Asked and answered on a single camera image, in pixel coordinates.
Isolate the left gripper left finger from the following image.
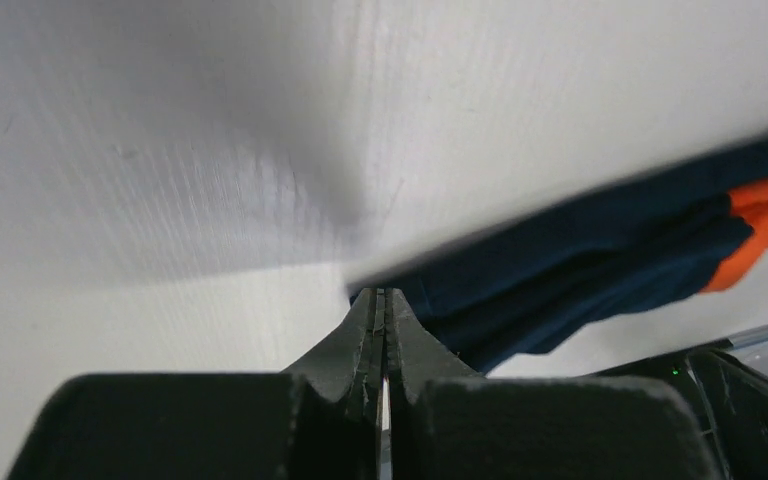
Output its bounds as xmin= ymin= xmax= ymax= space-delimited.
xmin=285 ymin=289 xmax=384 ymax=479

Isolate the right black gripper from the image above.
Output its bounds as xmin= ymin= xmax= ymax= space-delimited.
xmin=602 ymin=344 xmax=768 ymax=479

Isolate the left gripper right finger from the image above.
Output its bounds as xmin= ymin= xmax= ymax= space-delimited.
xmin=383 ymin=289 xmax=482 ymax=479

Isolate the navy orange underwear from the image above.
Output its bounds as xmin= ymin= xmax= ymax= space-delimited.
xmin=349 ymin=136 xmax=768 ymax=373

